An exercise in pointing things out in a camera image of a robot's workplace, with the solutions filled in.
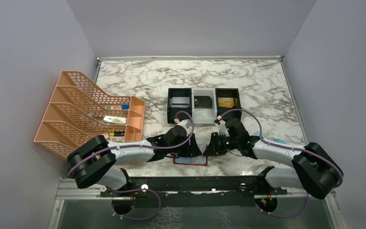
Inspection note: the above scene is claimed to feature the blue item in organizer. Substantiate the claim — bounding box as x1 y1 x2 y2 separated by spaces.
121 104 130 110

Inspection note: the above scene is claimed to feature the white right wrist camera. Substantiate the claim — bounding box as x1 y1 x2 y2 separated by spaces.
214 115 229 136

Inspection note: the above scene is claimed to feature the black bin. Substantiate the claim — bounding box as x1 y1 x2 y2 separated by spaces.
215 88 242 121
167 88 193 124

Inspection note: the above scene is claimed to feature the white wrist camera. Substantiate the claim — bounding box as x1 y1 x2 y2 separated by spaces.
174 118 192 128
214 115 229 136

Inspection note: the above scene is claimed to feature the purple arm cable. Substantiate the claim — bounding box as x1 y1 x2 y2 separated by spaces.
67 110 195 178
217 108 344 219

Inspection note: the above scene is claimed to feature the black mounting rail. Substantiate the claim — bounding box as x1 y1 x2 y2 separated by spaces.
100 176 287 208

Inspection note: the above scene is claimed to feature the left black bin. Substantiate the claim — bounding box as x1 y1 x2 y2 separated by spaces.
167 88 193 124

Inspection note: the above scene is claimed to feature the silver card in bin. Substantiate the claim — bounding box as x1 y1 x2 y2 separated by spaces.
170 97 191 108

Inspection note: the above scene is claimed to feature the gold card in bin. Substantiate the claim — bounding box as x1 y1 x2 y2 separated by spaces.
218 97 240 108

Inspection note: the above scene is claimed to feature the black card in bin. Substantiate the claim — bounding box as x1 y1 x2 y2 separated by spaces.
194 95 213 108

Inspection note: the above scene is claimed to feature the red card holder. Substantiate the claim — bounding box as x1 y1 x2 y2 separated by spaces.
173 144 208 167

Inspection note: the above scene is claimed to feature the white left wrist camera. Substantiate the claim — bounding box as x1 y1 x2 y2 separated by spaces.
174 118 192 128

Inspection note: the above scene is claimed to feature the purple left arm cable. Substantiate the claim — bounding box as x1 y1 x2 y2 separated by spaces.
67 110 195 178

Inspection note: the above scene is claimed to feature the yellow black marker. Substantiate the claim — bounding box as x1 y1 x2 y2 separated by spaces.
109 132 125 136

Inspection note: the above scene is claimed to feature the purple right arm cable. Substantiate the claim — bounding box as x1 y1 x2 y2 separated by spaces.
217 108 344 219

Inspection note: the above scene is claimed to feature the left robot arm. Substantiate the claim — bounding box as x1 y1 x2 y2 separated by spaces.
67 125 202 190

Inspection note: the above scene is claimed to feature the silver foil packet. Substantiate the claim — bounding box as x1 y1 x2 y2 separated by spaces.
103 115 127 125

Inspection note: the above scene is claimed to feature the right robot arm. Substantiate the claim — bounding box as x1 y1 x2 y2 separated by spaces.
203 119 343 199

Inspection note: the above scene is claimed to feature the blue plastic packaged item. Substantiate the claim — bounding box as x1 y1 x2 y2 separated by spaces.
262 133 287 144

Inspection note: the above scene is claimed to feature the orange plastic file organizer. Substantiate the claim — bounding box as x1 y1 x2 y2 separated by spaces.
34 71 145 158

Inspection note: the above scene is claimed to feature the right black bin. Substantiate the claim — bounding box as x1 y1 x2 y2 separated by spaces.
215 88 242 121

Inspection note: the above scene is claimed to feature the white middle bin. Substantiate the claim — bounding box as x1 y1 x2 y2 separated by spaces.
191 88 217 125

